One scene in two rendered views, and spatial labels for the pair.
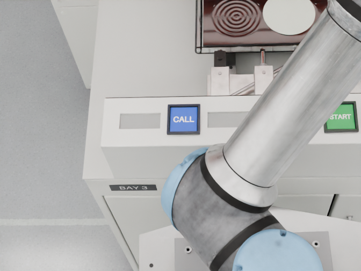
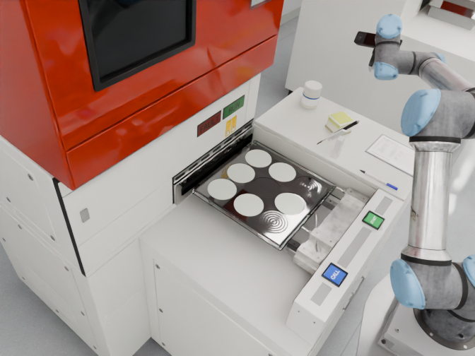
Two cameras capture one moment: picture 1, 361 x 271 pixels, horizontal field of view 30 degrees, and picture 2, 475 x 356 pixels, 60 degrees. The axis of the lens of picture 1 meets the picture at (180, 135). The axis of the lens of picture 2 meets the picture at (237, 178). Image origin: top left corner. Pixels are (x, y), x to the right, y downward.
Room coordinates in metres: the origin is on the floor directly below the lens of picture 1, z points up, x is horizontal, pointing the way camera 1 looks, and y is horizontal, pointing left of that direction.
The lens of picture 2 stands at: (0.57, 0.71, 1.92)
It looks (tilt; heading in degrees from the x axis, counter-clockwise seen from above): 44 degrees down; 292
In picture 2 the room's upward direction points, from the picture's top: 7 degrees clockwise
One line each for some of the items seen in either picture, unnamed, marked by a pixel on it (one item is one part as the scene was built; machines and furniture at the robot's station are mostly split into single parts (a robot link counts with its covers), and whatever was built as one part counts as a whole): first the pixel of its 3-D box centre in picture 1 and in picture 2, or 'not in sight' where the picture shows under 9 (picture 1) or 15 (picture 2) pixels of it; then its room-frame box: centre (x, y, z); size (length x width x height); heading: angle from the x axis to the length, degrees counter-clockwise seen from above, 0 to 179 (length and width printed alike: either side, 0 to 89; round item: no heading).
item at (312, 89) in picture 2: not in sight; (311, 95); (0.88, -0.75, 1.01); 0.07 x 0.07 x 0.10
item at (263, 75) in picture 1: (264, 87); (322, 239); (0.60, -0.17, 0.89); 0.08 x 0.03 x 0.03; 170
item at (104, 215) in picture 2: not in sight; (179, 159); (1.11, -0.12, 1.02); 0.82 x 0.03 x 0.40; 80
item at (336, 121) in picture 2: not in sight; (339, 124); (0.72, -0.64, 1.00); 0.07 x 0.07 x 0.07; 56
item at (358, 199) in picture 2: not in sight; (355, 198); (0.56, -0.40, 0.89); 0.08 x 0.03 x 0.03; 170
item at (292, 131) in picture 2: not in sight; (340, 149); (0.69, -0.63, 0.89); 0.62 x 0.35 x 0.14; 170
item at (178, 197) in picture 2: not in sight; (216, 162); (1.06, -0.29, 0.89); 0.44 x 0.02 x 0.10; 80
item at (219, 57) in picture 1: (219, 61); (293, 244); (0.68, -0.10, 0.90); 0.04 x 0.02 x 0.03; 170
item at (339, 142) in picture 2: not in sight; (335, 140); (0.70, -0.49, 1.03); 0.06 x 0.04 x 0.13; 170
